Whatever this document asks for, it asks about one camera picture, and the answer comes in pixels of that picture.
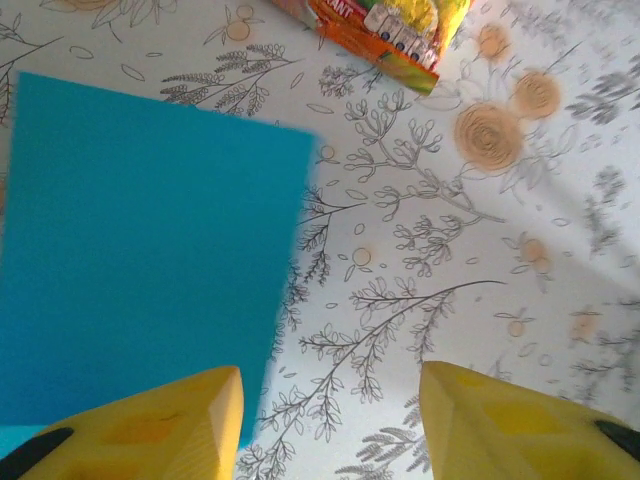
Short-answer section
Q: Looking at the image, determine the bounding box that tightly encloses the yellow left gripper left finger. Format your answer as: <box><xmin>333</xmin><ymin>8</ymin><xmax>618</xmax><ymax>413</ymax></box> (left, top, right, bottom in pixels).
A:
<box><xmin>0</xmin><ymin>365</ymin><xmax>245</xmax><ymax>480</ymax></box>

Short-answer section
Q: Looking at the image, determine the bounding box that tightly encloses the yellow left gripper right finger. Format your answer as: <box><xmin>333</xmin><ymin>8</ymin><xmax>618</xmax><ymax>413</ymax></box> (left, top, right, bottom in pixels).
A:
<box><xmin>418</xmin><ymin>360</ymin><xmax>640</xmax><ymax>480</ymax></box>

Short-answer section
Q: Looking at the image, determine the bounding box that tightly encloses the Fox's fruit candy bag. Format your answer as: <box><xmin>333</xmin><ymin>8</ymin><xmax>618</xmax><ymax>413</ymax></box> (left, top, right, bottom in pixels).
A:
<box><xmin>272</xmin><ymin>0</ymin><xmax>474</xmax><ymax>97</ymax></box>

